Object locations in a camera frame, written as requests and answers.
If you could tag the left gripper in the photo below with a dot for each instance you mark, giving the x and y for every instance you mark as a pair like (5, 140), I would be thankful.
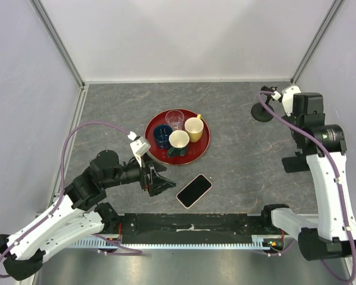
(156, 184)

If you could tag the black folding phone stand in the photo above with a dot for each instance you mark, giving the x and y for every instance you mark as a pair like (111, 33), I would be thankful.
(296, 163)

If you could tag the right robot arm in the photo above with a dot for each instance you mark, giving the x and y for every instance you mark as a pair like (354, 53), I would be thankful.
(323, 152)

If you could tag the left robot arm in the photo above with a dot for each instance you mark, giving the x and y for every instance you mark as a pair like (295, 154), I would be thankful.
(78, 212)

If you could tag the phone in pink case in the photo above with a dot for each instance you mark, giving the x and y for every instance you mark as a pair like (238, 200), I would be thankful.
(194, 191)

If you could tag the round base phone holder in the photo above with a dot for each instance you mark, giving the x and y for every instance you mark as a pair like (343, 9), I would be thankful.
(258, 112)

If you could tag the green mug white inside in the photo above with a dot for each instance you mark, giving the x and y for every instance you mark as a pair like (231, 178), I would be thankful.
(179, 142)

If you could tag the dark blue cup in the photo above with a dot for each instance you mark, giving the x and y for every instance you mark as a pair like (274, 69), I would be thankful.
(161, 136)

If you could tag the red round tray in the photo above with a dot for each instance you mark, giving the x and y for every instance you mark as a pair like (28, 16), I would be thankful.
(193, 150)

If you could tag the clear glass cup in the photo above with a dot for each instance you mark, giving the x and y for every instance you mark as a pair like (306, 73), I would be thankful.
(175, 119)

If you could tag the yellow mug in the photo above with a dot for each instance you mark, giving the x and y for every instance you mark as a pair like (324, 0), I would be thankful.
(194, 128)

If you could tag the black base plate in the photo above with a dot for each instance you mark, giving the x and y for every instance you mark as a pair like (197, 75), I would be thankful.
(191, 229)

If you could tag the white cable duct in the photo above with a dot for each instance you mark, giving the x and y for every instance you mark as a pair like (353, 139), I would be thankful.
(256, 243)

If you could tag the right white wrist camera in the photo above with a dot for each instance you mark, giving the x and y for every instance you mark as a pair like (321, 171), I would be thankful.
(286, 98)

